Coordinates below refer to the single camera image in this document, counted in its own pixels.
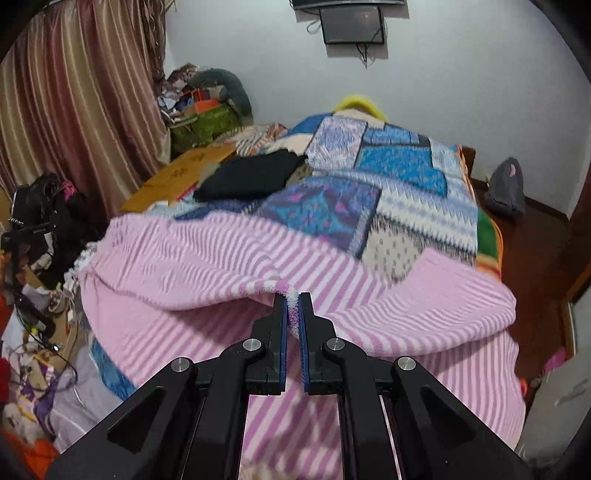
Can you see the patchwork patterned blanket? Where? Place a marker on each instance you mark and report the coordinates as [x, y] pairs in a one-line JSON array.
[[369, 194]]

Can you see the dark wall box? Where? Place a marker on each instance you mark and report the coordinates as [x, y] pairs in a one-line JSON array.
[[346, 2]]

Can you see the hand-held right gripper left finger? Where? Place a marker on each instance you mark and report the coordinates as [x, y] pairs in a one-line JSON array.
[[279, 344]]

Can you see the black cloth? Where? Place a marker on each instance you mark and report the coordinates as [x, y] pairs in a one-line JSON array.
[[249, 177]]

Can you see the yellow pillow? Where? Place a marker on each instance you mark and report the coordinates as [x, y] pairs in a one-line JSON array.
[[358, 100]]

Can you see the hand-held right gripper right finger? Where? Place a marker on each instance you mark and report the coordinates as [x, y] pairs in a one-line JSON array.
[[304, 344]]

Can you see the striped brown curtain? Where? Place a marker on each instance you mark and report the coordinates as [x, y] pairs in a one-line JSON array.
[[69, 92]]

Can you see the pink striped towel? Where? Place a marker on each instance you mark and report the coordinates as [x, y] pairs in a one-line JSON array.
[[184, 286]]

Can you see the black wall monitor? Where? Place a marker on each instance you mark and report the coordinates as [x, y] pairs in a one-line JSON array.
[[353, 25]]

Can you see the pile of clothes and papers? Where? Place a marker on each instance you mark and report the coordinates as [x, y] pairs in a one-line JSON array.
[[178, 90]]

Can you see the grey backpack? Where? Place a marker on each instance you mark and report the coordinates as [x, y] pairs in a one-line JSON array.
[[505, 184]]

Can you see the light grey cushion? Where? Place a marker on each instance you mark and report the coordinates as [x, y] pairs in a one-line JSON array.
[[554, 406]]

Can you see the tan cloth piece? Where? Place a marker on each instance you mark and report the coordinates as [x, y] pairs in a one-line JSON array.
[[211, 170]]

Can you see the green patterned bag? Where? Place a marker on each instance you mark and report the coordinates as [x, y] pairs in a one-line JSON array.
[[207, 122]]

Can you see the wooden lap desk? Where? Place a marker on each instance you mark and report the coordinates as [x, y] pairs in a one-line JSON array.
[[184, 170]]

